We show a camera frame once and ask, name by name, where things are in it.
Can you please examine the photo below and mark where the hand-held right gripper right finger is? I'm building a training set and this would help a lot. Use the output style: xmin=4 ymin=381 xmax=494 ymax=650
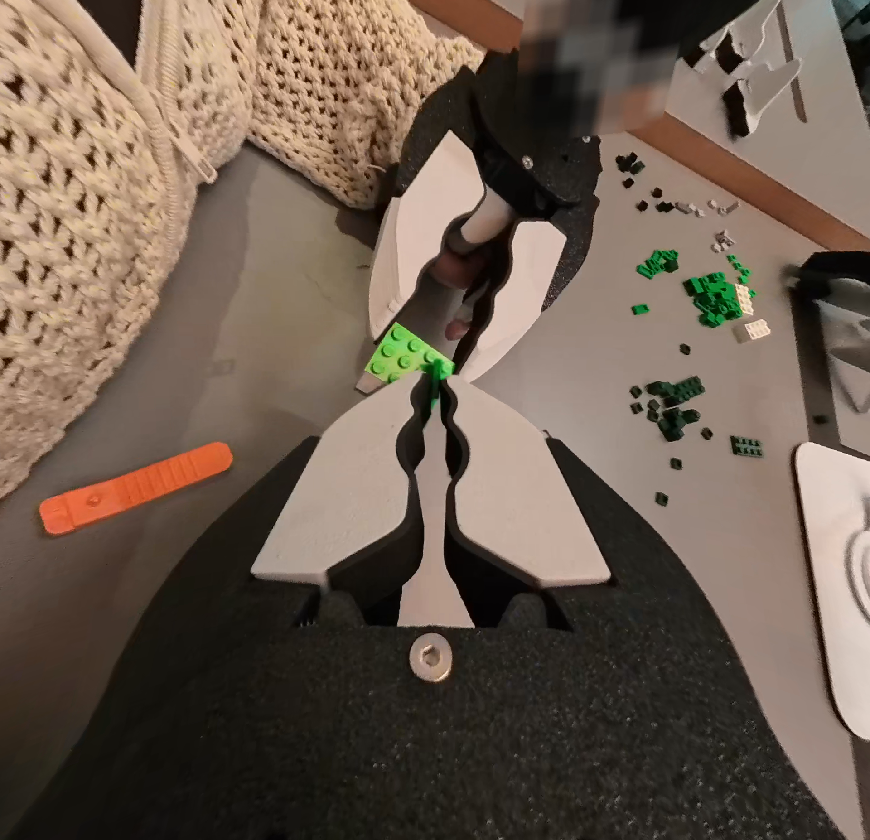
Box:
xmin=442 ymin=378 xmax=613 ymax=629

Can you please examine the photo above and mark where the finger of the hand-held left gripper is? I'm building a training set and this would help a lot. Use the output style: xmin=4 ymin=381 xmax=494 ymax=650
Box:
xmin=367 ymin=128 xmax=488 ymax=345
xmin=452 ymin=215 xmax=570 ymax=387

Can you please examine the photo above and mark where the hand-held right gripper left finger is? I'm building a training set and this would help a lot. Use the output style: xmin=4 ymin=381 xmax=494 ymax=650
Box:
xmin=250 ymin=377 xmax=428 ymax=627

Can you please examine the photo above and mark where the bright green square lego plate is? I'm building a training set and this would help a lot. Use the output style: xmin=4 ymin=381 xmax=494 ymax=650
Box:
xmin=363 ymin=323 xmax=453 ymax=386

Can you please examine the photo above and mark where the pile of dark green pieces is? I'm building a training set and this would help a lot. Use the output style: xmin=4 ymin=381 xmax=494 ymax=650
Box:
xmin=628 ymin=343 xmax=715 ymax=508

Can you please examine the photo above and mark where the pile of bright green pieces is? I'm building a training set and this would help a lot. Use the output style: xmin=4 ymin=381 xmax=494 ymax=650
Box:
xmin=632 ymin=247 xmax=755 ymax=328

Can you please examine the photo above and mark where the scatter of black lego pieces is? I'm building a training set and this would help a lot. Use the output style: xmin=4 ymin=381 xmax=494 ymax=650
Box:
xmin=615 ymin=152 xmax=674 ymax=214

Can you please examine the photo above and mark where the dark green long lego plate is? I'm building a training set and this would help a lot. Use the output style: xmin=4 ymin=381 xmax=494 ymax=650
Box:
xmin=646 ymin=376 xmax=706 ymax=406

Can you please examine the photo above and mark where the scatter of grey lego pieces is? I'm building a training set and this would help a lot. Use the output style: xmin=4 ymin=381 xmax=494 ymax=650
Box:
xmin=673 ymin=198 xmax=742 ymax=253

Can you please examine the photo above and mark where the orange lego brick separator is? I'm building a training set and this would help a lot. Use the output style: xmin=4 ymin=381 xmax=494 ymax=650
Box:
xmin=39 ymin=441 xmax=234 ymax=536

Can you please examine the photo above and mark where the person's left hand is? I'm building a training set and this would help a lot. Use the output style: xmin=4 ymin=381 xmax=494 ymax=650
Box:
xmin=431 ymin=245 xmax=490 ymax=343

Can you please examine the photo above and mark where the spare white gripper finger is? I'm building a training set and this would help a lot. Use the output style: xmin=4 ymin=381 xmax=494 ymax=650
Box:
xmin=683 ymin=0 xmax=786 ymax=73
xmin=722 ymin=58 xmax=803 ymax=137

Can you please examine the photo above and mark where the white book stand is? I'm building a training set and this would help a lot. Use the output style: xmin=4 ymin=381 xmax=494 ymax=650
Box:
xmin=794 ymin=440 xmax=870 ymax=742

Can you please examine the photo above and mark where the spare black white gripper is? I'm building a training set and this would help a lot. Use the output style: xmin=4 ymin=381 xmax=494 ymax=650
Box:
xmin=782 ymin=250 xmax=870 ymax=460

